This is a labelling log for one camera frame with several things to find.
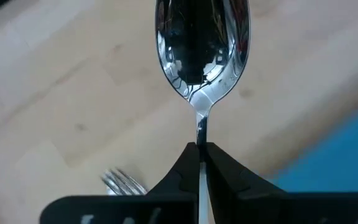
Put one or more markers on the blue plastic tray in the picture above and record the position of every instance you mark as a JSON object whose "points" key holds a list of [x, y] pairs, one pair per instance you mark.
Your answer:
{"points": [[337, 155]]}

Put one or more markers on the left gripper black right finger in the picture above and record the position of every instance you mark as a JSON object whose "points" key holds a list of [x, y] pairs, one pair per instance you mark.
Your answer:
{"points": [[244, 199]]}

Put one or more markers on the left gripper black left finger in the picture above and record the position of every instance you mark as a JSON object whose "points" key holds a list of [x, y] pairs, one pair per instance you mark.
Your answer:
{"points": [[166, 199]]}

